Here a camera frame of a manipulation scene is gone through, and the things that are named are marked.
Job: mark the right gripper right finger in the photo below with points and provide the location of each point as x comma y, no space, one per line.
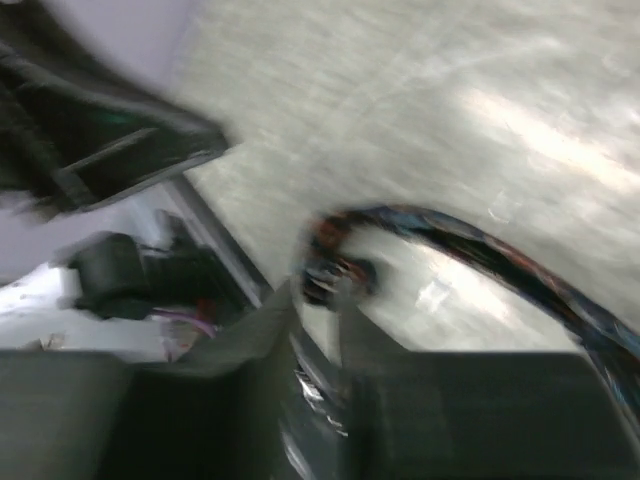
479,414

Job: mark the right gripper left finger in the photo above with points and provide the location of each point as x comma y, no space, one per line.
211,415

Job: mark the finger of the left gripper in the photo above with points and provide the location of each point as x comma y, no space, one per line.
76,135

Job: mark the dark floral patterned necktie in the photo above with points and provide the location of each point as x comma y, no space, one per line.
612,346

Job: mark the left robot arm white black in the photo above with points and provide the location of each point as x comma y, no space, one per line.
115,277

